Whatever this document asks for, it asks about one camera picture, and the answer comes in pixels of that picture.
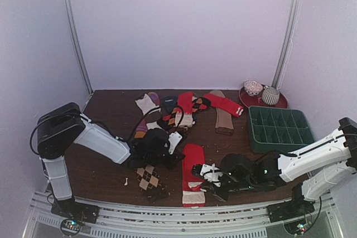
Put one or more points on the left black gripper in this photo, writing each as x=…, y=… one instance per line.
x=176, y=158

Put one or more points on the brown beige argyle sock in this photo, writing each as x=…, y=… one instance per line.
x=150, y=184

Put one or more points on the red snowflake sock pair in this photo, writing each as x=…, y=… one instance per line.
x=192, y=195

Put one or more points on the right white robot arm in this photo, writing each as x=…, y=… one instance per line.
x=332, y=157

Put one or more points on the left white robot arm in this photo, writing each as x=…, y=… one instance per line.
x=57, y=130

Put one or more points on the purple orange striped sock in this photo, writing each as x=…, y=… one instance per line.
x=141, y=131

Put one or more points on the white brown block sock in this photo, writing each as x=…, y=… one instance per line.
x=146, y=103

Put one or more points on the dark blue sock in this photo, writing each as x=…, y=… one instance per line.
x=169, y=103

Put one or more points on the tan brown sock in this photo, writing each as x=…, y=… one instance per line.
x=224, y=124

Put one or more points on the red white zigzag sock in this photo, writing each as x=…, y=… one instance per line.
x=184, y=118

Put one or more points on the orange brown argyle sock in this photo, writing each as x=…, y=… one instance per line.
x=198, y=104

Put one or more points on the green divided organizer tray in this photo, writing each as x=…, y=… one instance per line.
x=285, y=130

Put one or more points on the red sock white cuff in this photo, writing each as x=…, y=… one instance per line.
x=225, y=104

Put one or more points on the grey striped cup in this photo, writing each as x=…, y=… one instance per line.
x=270, y=96

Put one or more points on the white red patterned bowl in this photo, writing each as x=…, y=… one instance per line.
x=252, y=88

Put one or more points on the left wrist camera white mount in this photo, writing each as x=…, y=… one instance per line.
x=174, y=139

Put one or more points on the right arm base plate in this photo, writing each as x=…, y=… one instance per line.
x=288, y=210

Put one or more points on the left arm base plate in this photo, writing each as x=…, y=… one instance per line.
x=75, y=210

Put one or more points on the right aluminium frame post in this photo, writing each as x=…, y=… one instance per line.
x=287, y=44

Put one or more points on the aluminium frame post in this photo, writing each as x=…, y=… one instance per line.
x=76, y=45
x=287, y=44

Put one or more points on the left aluminium frame post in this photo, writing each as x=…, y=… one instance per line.
x=76, y=45

